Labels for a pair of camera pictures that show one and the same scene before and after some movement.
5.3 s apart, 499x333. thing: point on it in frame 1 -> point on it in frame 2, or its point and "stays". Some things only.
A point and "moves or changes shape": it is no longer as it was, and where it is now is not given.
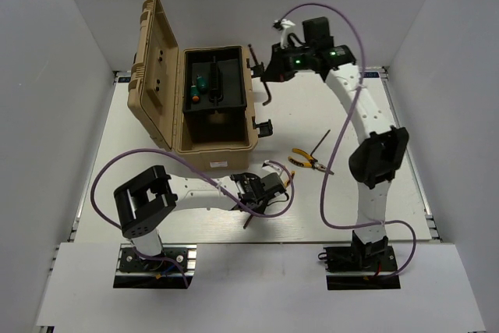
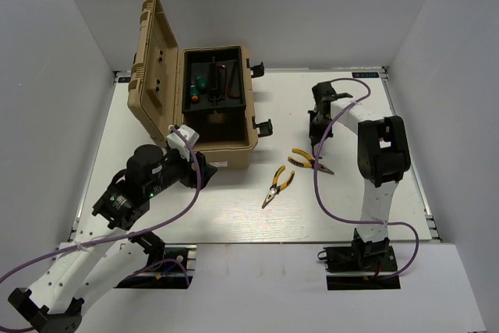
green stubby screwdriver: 200,83 stays
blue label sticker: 371,74 stays
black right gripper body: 290,60 -> 318,125
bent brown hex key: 269,97 -> 224,79
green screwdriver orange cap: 194,93 stays
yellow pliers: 309,163 stays
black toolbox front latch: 266,128 stays
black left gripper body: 261,206 -> 176,168
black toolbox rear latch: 257,69 stays
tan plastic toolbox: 211,141 stays
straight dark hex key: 318,144 moves or changes shape
